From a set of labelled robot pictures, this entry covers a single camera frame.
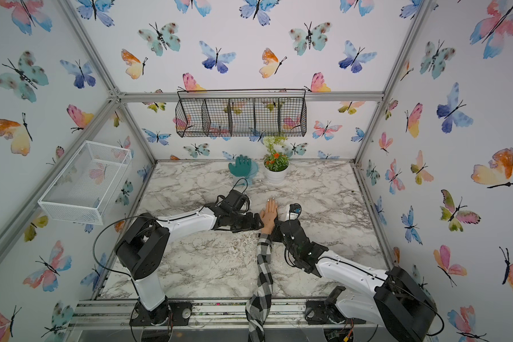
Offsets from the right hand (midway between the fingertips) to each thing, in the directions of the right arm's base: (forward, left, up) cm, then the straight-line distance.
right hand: (276, 220), depth 83 cm
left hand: (+1, +6, -7) cm, 9 cm away
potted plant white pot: (+28, +1, -1) cm, 28 cm away
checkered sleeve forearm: (-28, +5, -5) cm, 29 cm away
